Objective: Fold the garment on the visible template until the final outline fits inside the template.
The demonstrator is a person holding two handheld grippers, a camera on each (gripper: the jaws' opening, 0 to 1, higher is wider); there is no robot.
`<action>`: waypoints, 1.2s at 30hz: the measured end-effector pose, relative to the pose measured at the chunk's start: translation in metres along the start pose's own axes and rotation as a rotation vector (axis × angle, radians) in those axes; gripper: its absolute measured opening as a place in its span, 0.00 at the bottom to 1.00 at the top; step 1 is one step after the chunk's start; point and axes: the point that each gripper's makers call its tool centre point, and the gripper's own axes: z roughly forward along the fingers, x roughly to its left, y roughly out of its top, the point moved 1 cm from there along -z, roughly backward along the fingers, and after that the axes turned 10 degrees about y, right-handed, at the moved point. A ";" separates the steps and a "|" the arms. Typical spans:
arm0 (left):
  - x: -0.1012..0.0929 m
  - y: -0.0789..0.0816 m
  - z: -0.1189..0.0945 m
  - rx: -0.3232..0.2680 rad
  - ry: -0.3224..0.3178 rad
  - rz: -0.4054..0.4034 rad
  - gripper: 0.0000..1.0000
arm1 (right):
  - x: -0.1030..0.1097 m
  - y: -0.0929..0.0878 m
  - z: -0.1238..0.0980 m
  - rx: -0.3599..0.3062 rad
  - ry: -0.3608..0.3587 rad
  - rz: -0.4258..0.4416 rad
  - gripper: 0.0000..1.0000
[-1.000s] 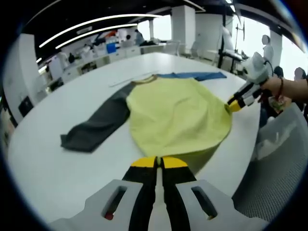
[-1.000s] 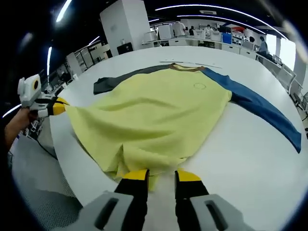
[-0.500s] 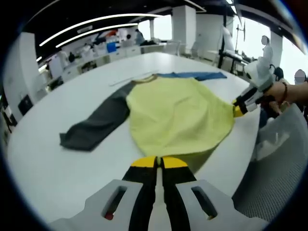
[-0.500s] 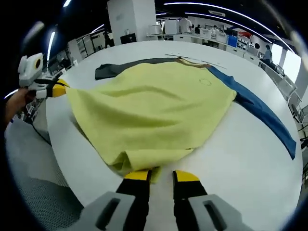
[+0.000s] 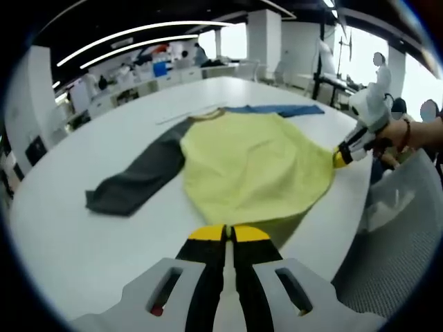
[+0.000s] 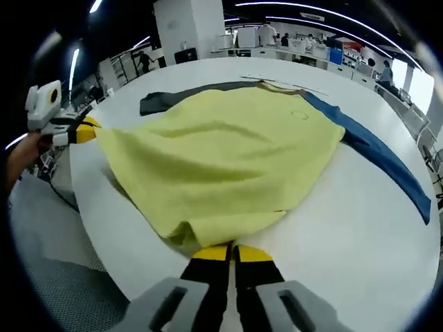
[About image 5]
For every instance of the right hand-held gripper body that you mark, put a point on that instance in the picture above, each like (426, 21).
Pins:
(372, 110)

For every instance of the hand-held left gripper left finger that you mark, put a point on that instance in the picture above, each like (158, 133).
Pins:
(200, 276)

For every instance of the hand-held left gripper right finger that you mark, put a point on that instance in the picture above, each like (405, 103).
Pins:
(256, 276)

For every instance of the yellow blue grey garment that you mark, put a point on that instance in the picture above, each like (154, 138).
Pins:
(249, 166)

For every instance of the person's right hand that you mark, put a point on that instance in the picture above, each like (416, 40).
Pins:
(394, 135)

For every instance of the black pole stand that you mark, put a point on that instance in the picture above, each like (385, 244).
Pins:
(320, 69)

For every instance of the grey mesh office chair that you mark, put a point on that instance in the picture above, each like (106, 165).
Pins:
(391, 242)

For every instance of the white square pillar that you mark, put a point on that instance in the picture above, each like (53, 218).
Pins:
(31, 97)
(264, 41)

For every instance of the white counter cabinet row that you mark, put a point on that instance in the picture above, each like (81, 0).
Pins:
(187, 74)

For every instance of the blue storage box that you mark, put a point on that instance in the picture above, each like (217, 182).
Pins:
(161, 69)

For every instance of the black cabinet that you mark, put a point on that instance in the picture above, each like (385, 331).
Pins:
(35, 151)

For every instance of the long curved ceiling light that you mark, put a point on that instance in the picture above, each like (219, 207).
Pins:
(155, 25)

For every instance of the short curved ceiling light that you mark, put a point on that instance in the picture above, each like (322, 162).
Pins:
(138, 44)

